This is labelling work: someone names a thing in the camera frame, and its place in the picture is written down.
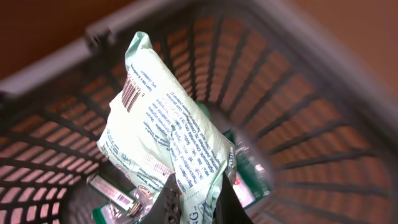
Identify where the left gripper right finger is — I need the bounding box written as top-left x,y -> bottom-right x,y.
214,172 -> 253,224

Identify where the grey plastic mesh basket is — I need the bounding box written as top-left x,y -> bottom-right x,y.
1,1 -> 397,223

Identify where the light green wipes packet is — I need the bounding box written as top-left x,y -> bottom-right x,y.
97,32 -> 236,223

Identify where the green foil pouch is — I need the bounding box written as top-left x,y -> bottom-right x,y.
91,102 -> 274,224

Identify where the small green white box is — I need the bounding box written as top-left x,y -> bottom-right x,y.
86,172 -> 142,216

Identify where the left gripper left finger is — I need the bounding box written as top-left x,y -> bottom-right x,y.
141,174 -> 182,224

